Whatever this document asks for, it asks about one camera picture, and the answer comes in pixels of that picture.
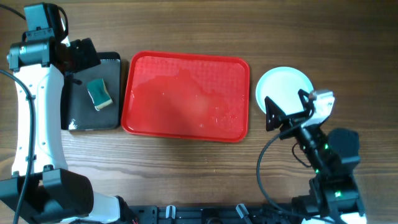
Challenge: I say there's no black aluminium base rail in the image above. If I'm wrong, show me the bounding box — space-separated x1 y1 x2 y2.
117 203 305 224

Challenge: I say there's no light blue plate top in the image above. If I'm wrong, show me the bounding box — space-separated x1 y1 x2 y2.
255 67 314 114

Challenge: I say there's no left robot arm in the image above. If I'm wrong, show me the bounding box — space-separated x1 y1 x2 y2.
1 2 139 223

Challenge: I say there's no green yellow sponge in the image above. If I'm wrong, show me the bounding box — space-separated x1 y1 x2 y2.
86 78 113 111

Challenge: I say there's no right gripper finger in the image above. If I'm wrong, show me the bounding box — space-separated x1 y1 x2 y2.
264 96 286 131
298 89 314 112

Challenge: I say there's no red plastic tray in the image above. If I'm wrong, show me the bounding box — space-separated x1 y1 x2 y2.
121 51 251 142

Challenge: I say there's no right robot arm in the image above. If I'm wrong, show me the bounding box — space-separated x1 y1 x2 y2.
261 90 367 223

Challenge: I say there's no black rectangular tray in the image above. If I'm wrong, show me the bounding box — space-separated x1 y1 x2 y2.
61 52 122 131

